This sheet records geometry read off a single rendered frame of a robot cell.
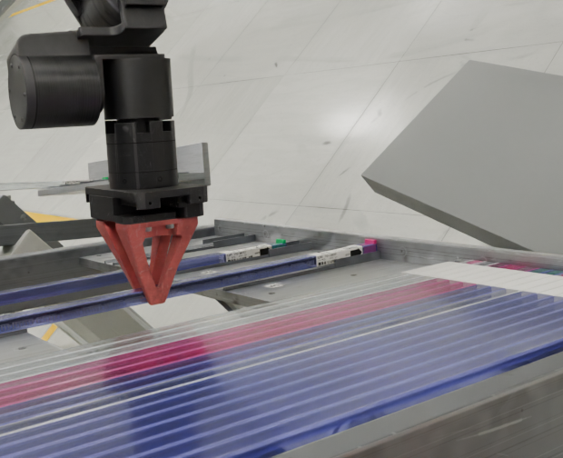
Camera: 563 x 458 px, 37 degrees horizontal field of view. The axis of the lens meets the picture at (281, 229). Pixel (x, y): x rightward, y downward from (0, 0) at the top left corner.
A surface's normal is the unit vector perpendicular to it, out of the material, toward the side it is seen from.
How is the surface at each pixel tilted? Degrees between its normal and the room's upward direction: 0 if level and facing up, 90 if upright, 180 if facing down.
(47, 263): 90
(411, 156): 0
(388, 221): 0
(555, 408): 90
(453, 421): 90
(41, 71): 63
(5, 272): 90
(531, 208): 0
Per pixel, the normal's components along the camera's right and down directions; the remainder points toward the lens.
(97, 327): 0.67, -0.04
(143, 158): 0.25, 0.13
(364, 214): -0.59, -0.63
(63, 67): 0.36, -0.54
